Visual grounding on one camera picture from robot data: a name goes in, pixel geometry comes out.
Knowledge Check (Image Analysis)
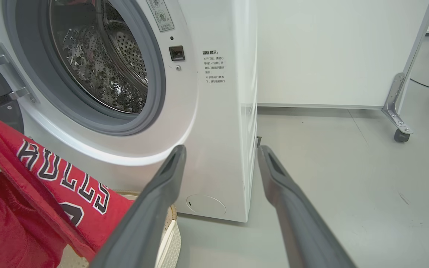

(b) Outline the red basketball jersey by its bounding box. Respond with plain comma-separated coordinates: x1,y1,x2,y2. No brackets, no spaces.
0,106,135,268

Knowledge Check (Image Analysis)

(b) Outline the white front-load washing machine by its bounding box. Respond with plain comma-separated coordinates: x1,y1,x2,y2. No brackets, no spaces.
0,0,259,223

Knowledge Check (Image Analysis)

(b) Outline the white partition board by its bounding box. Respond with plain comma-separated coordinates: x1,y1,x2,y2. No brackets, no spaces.
256,0,429,109

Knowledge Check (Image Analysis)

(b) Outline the grey leg with caster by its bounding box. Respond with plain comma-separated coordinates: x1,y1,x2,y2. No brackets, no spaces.
381,0,429,143

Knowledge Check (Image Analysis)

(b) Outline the beige perforated laundry basket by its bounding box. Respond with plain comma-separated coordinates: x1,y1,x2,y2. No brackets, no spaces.
56,190,182,268

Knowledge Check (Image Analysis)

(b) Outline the black door lock slot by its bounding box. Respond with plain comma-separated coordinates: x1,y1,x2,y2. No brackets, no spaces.
168,45,185,62

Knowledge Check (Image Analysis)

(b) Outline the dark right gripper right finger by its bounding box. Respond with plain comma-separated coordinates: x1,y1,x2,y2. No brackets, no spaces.
257,145,357,268

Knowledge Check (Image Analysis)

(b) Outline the grey warning sticker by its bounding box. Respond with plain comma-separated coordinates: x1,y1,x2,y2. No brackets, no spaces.
146,0,175,33

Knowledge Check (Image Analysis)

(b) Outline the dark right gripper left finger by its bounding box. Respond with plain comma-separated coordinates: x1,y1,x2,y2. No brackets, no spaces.
89,145,187,268

